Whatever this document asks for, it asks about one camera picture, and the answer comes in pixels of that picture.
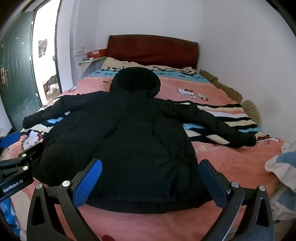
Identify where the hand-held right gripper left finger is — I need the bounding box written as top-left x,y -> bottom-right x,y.
26,159 -> 103,241

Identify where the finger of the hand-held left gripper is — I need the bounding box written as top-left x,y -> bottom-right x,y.
0,141 -> 45,179
0,131 -> 21,149

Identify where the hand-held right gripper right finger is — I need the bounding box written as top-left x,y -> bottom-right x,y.
198,159 -> 275,241

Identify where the black hooded jacket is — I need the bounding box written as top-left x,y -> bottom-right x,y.
22,67 -> 257,214

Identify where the red gold door sticker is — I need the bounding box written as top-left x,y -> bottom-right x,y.
0,67 -> 8,87

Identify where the dark green door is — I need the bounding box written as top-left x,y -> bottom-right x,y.
0,10 -> 43,133

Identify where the white and blue cloth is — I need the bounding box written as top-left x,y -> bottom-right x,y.
265,142 -> 296,223

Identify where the beige hand fan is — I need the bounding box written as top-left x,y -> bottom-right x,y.
241,100 -> 261,126

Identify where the pink cartoon printed blanket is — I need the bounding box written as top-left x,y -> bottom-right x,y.
0,56 -> 290,241

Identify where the orange box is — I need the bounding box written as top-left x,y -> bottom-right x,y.
87,49 -> 107,58

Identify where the dark red headboard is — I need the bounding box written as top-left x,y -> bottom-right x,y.
107,35 -> 199,70

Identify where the grey wall shelf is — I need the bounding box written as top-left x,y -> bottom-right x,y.
78,57 -> 107,78

